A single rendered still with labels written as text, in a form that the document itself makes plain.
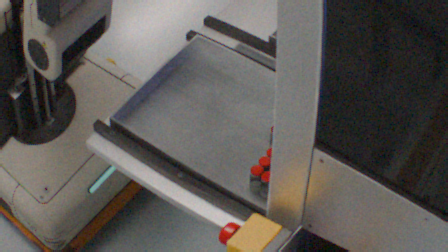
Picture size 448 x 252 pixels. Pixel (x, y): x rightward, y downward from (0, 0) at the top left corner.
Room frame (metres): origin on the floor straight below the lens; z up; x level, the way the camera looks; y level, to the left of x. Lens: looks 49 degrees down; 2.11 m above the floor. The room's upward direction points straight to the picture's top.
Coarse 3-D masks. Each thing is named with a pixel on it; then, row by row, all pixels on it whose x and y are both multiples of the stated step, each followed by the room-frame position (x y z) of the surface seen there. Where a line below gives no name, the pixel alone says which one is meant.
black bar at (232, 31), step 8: (208, 16) 1.34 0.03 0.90; (208, 24) 1.33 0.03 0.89; (216, 24) 1.32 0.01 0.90; (224, 24) 1.32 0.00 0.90; (224, 32) 1.31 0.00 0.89; (232, 32) 1.30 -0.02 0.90; (240, 32) 1.29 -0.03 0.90; (240, 40) 1.28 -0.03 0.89; (248, 40) 1.27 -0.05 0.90; (256, 40) 1.27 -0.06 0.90; (264, 40) 1.27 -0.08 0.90; (256, 48) 1.26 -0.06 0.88; (264, 48) 1.25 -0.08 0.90; (272, 48) 1.25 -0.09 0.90; (272, 56) 1.24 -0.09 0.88
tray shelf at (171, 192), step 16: (240, 0) 1.42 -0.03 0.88; (256, 0) 1.42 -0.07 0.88; (272, 0) 1.43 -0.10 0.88; (224, 16) 1.37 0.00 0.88; (240, 16) 1.37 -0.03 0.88; (256, 16) 1.37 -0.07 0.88; (272, 16) 1.37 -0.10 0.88; (208, 32) 1.31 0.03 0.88; (256, 32) 1.32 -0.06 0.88; (160, 64) 1.23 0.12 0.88; (144, 80) 1.18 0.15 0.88; (128, 96) 1.15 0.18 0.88; (112, 112) 1.11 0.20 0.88; (96, 144) 1.03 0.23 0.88; (112, 144) 1.03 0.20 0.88; (112, 160) 0.99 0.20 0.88; (128, 160) 0.99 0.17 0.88; (144, 176) 0.96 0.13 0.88; (160, 176) 0.96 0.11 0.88; (160, 192) 0.93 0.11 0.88; (176, 192) 0.93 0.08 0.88; (192, 208) 0.89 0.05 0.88; (208, 208) 0.89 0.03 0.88; (208, 224) 0.87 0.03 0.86; (224, 224) 0.86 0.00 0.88; (240, 224) 0.86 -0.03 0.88
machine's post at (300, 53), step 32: (288, 0) 0.78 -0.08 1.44; (320, 0) 0.76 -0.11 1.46; (288, 32) 0.78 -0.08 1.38; (320, 32) 0.76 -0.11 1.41; (288, 64) 0.78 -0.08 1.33; (320, 64) 0.76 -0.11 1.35; (288, 96) 0.78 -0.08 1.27; (320, 96) 0.76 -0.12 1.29; (288, 128) 0.78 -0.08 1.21; (288, 160) 0.77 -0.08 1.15; (288, 192) 0.77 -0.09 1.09; (288, 224) 0.77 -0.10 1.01
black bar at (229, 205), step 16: (96, 128) 1.05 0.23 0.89; (112, 128) 1.05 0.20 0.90; (128, 144) 1.01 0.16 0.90; (144, 160) 0.98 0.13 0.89; (160, 160) 0.98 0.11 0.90; (176, 176) 0.95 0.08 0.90; (192, 192) 0.93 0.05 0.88; (208, 192) 0.91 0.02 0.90; (224, 208) 0.89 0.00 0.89; (240, 208) 0.88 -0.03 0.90
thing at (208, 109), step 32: (192, 64) 1.22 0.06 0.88; (224, 64) 1.22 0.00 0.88; (256, 64) 1.19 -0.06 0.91; (160, 96) 1.14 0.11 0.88; (192, 96) 1.14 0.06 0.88; (224, 96) 1.14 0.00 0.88; (256, 96) 1.14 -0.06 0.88; (128, 128) 1.04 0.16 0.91; (160, 128) 1.07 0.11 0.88; (192, 128) 1.07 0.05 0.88; (224, 128) 1.07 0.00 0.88; (256, 128) 1.07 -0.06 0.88; (192, 160) 1.00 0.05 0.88; (224, 160) 1.00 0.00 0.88; (256, 160) 0.99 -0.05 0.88; (224, 192) 0.91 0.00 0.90; (256, 192) 0.93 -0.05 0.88
